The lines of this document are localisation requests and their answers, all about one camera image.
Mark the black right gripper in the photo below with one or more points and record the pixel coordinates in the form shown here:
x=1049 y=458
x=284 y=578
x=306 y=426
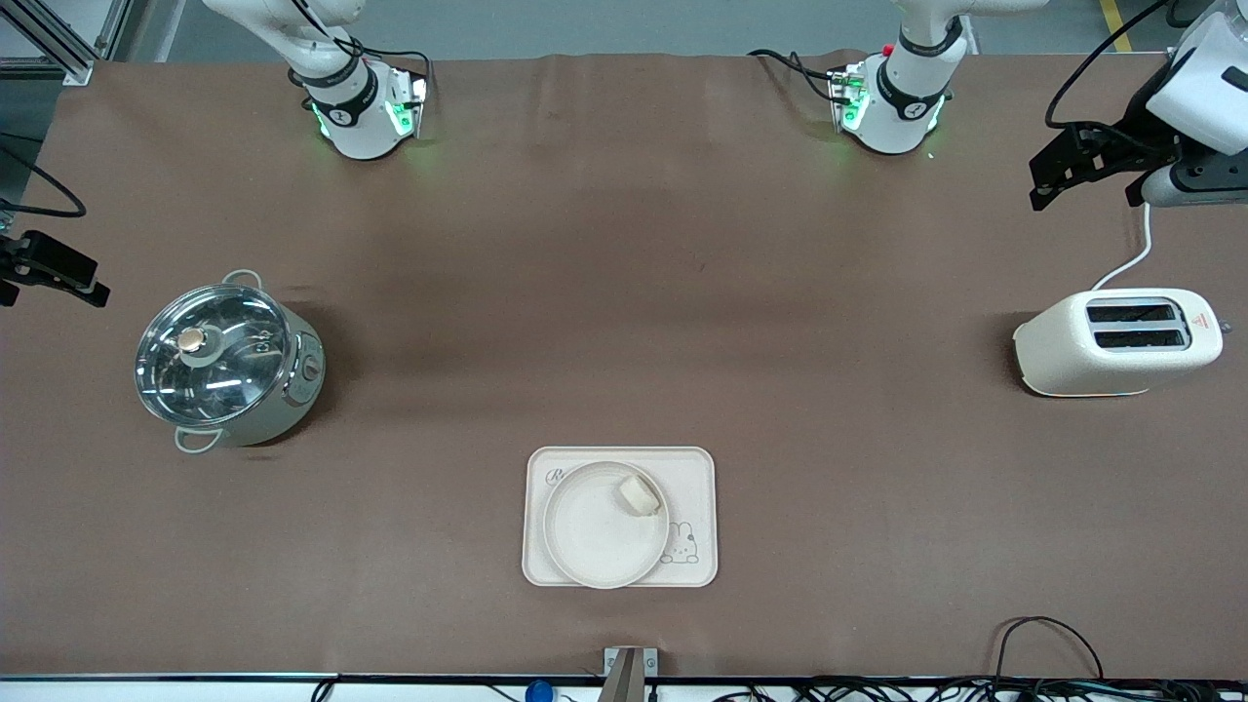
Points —
x=39 y=259

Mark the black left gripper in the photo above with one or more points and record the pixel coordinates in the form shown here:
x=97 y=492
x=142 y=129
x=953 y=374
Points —
x=1137 y=143

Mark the small cream bun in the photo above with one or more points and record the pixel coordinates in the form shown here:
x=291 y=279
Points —
x=640 y=495

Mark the round cream plate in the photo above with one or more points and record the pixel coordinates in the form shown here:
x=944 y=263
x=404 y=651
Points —
x=595 y=536

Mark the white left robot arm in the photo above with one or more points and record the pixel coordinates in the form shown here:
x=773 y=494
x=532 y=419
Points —
x=902 y=97

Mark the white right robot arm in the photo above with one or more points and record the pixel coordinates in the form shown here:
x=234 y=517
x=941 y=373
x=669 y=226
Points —
x=351 y=107

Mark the glass pot lid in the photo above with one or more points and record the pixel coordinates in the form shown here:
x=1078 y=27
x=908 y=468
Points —
x=214 y=356

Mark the cream two-slot toaster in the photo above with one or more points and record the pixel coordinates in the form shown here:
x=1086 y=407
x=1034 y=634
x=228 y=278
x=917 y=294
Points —
x=1063 y=361

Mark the steel pot with glass lid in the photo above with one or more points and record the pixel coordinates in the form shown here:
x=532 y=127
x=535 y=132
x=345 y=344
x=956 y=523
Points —
x=304 y=370

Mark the brown table cover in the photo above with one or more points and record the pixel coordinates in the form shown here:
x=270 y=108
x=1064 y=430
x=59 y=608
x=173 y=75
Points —
x=682 y=292

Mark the cream rabbit print tray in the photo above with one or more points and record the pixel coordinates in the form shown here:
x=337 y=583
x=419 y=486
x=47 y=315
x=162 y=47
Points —
x=697 y=468

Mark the blue round knob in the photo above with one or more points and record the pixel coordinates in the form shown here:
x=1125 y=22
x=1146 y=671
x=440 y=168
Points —
x=539 y=692

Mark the aluminium frame profile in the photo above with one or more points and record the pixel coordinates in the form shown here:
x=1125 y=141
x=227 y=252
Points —
x=68 y=58

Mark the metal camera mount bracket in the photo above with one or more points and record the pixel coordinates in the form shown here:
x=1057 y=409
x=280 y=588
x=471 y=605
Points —
x=629 y=673

